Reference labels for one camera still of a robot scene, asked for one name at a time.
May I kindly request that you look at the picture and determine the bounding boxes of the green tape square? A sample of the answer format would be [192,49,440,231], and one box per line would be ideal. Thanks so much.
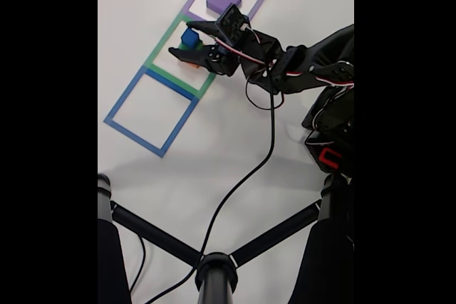
[144,11,218,100]

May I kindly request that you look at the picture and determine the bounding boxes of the black tripod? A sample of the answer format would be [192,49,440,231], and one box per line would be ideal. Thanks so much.
[98,172,355,304]

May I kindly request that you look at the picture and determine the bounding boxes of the red white servo wires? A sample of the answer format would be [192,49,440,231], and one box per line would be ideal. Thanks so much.
[213,24,355,130]

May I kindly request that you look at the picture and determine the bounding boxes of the red table clamp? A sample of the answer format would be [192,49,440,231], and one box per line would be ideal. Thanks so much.
[318,147,343,169]

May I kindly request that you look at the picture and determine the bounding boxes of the small blue foam cube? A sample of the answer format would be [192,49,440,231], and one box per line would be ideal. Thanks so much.
[180,28,201,49]

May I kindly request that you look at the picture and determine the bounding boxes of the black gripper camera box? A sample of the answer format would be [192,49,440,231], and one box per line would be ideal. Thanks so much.
[215,3,252,47]

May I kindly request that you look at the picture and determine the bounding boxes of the thin black cable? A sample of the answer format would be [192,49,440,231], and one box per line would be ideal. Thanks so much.
[128,236,147,294]

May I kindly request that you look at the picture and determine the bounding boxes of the black camera cable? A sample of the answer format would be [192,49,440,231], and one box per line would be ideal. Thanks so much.
[144,28,276,304]

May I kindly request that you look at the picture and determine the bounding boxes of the blue tape square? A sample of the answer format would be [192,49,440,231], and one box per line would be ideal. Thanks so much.
[103,65,200,159]

